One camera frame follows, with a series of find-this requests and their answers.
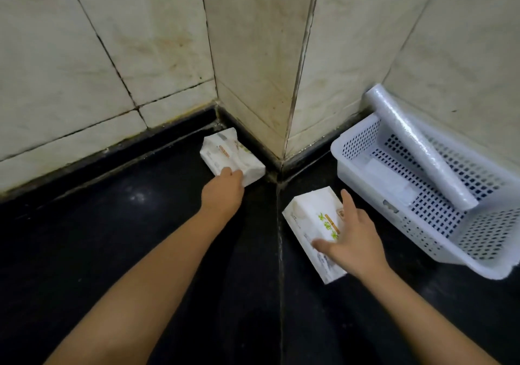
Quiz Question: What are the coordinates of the white tissue pack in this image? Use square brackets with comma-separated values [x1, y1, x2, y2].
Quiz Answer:
[199, 128, 266, 187]
[282, 186, 348, 285]

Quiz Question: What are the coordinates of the white perforated plastic basket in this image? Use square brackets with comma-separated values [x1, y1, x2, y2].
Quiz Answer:
[330, 105, 520, 281]

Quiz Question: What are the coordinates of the roll of clear plastic wrap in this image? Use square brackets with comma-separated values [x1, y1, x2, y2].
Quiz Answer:
[364, 83, 480, 212]

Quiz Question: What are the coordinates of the person's left forearm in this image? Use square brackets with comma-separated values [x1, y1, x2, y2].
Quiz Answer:
[43, 208, 240, 365]

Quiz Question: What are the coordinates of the person's left hand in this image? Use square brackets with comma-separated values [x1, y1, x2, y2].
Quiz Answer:
[201, 167, 245, 220]

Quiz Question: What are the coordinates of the person's right forearm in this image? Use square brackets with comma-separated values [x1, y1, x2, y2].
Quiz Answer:
[357, 263, 501, 365]

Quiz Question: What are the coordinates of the person's right hand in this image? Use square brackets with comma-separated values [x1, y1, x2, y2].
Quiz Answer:
[311, 189, 391, 281]

